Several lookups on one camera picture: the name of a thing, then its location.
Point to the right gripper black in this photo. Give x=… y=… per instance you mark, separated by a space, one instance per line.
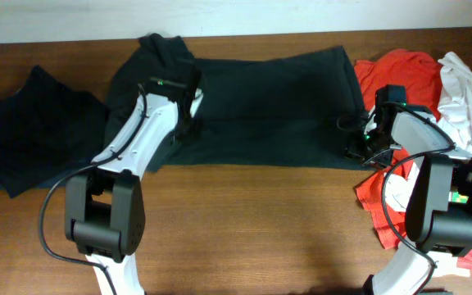
x=359 y=149

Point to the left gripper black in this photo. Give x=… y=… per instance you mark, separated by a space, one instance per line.
x=188 y=126

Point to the black t-shirt white lettering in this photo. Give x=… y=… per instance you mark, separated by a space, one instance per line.
x=282 y=112

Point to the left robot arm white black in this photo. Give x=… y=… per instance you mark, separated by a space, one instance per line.
x=104 y=213

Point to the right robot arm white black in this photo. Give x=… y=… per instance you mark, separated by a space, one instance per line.
x=438 y=220

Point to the red t-shirt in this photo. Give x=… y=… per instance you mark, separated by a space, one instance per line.
x=404 y=73

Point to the white t-shirt pixel print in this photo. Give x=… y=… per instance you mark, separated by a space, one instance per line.
x=465 y=110

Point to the folded black garment stack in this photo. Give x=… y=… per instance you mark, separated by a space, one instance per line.
x=46 y=129

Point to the folded navy blue garment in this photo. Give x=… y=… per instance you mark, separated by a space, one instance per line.
x=48 y=183

